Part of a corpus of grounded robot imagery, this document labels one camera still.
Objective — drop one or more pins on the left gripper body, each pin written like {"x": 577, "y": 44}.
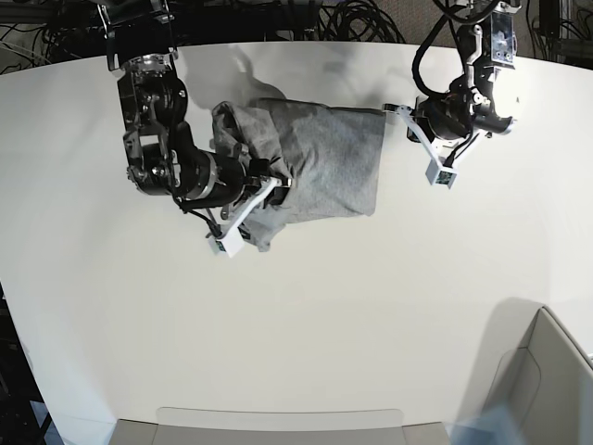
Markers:
{"x": 444, "y": 126}

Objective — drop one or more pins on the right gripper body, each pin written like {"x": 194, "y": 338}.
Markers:
{"x": 207, "y": 181}

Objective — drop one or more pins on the grey T-shirt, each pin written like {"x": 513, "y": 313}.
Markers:
{"x": 331, "y": 155}

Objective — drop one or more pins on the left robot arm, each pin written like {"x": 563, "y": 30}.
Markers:
{"x": 484, "y": 38}

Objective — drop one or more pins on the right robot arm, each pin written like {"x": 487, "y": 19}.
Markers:
{"x": 162, "y": 157}

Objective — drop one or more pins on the grey bin at bottom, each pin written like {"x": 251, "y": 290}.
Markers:
{"x": 174, "y": 425}

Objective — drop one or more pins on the grey bin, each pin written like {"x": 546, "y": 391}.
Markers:
{"x": 174, "y": 425}
{"x": 541, "y": 392}

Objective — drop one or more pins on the grey bin at right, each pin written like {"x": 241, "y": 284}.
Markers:
{"x": 541, "y": 392}

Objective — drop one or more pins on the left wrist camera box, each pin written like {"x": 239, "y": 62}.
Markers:
{"x": 438, "y": 174}

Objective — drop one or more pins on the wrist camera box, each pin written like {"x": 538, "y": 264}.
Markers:
{"x": 438, "y": 174}
{"x": 229, "y": 244}

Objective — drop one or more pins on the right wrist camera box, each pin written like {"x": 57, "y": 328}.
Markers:
{"x": 229, "y": 244}

